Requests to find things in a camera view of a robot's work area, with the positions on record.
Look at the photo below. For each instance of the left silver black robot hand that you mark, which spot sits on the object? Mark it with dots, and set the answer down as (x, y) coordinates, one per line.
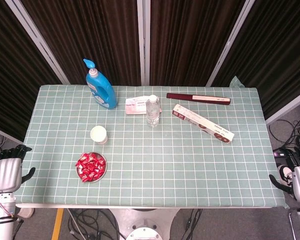
(6, 175)

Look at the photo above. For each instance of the red candy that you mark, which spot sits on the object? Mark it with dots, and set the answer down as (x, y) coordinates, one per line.
(90, 172)
(82, 171)
(93, 178)
(96, 166)
(84, 157)
(100, 160)
(103, 168)
(99, 173)
(88, 164)
(93, 157)
(85, 178)
(79, 164)

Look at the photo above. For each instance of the round silver metal plate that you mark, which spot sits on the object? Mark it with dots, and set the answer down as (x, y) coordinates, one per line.
(103, 175)

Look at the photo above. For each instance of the white paper cup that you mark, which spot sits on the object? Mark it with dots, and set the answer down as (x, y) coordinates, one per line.
(98, 133)

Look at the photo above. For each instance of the white black sneaker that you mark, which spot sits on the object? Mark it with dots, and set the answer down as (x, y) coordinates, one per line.
(286, 172)

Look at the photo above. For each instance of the black power strip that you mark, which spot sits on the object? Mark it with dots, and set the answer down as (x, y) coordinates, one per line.
(281, 153)

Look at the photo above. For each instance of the pale pink shoe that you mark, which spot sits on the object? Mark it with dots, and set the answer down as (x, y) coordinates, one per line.
(26, 212)

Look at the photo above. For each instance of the yellow floor tape strip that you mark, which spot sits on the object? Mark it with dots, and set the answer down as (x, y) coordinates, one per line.
(57, 225)

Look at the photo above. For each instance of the dark brown curtain panel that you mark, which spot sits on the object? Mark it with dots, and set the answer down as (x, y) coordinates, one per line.
(190, 37)
(90, 30)
(277, 50)
(5, 75)

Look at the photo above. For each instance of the blue detergent pump bottle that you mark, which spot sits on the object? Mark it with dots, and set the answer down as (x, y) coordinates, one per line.
(103, 92)

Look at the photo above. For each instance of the white baking paper box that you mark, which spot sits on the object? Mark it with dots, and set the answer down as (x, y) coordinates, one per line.
(190, 116)

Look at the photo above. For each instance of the green checked tablecloth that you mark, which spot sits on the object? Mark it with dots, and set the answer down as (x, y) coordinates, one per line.
(165, 162)

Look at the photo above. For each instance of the pink white tissue packet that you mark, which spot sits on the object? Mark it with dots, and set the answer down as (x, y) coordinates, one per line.
(135, 106)

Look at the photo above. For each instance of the long dark red box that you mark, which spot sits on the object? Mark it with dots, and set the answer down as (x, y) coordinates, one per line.
(180, 96)

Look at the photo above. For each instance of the clear plastic water bottle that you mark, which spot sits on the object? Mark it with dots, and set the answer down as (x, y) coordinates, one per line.
(152, 112)

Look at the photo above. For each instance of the grey metal partition rail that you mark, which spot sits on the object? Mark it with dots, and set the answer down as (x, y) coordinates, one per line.
(287, 107)
(5, 134)

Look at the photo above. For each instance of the white table frame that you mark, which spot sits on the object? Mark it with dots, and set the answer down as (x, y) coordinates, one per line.
(65, 206)

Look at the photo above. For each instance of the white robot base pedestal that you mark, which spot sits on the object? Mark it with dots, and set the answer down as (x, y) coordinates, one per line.
(140, 217)

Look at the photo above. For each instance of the grey metal partition post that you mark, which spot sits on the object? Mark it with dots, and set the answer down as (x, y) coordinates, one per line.
(143, 37)
(35, 37)
(231, 37)

